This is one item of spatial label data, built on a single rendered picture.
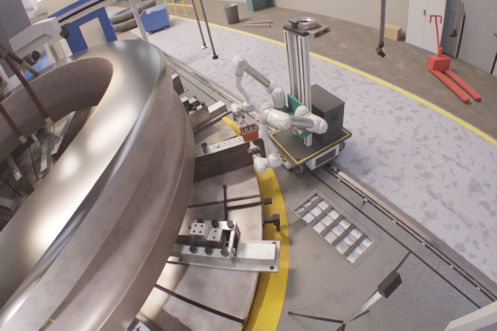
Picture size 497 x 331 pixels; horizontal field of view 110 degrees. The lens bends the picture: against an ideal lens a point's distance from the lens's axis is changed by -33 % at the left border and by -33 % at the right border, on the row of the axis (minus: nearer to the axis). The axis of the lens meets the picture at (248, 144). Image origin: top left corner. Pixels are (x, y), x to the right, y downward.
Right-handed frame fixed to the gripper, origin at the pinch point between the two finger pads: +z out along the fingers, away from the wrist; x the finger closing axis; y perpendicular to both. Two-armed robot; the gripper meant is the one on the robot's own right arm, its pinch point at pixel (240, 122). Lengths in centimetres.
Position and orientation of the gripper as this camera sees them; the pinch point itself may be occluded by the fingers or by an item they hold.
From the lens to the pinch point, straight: 292.4
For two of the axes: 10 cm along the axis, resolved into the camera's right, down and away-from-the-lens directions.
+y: -1.7, -7.2, -6.7
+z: 2.5, 6.3, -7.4
